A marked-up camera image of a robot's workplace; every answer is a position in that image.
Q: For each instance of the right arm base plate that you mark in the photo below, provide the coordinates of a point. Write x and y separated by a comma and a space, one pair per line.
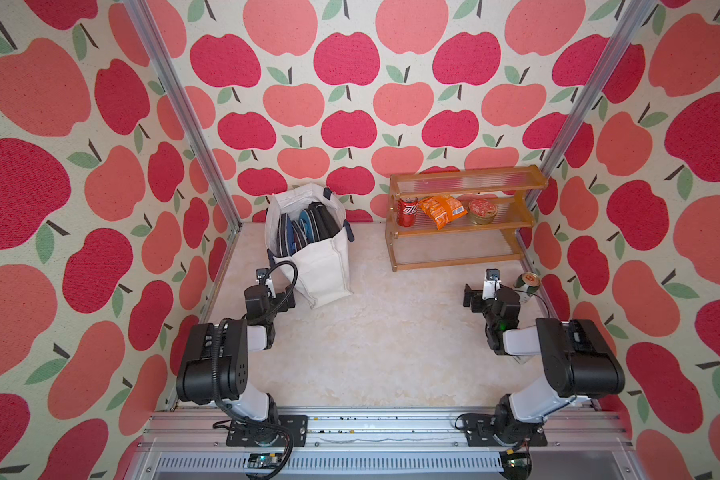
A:
483, 430

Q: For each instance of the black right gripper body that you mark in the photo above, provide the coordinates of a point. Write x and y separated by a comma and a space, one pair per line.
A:
479, 304

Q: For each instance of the red lidded round tin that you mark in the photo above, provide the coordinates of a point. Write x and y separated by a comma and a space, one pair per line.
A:
482, 211

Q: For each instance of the wooden two-tier shelf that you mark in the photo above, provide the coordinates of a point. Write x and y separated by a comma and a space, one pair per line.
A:
462, 241

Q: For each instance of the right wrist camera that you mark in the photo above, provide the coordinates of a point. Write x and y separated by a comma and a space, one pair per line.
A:
491, 283

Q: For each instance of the green label drink can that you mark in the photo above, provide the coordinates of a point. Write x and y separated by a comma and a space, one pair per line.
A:
528, 283

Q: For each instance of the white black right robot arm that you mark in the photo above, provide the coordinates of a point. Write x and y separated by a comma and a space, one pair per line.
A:
578, 366

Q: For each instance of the aluminium front rail frame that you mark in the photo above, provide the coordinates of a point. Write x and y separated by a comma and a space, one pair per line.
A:
384, 443

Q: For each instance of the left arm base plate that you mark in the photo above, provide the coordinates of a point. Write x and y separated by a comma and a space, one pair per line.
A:
291, 430

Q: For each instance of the white canvas tote bag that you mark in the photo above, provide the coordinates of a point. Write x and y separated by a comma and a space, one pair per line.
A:
321, 272

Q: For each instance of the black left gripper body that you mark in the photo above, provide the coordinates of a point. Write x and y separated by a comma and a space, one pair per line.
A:
279, 305

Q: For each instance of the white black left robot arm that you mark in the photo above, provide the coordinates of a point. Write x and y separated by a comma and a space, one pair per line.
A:
214, 367

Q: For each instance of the orange snack bag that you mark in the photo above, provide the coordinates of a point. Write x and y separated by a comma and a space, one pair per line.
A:
442, 209

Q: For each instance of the black mesh paddle case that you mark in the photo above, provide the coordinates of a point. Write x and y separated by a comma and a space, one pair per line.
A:
326, 226

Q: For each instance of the blue paddle case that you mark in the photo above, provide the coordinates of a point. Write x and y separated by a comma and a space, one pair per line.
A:
289, 240
309, 226

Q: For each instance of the red soda can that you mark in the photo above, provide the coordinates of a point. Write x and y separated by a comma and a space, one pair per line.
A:
407, 211

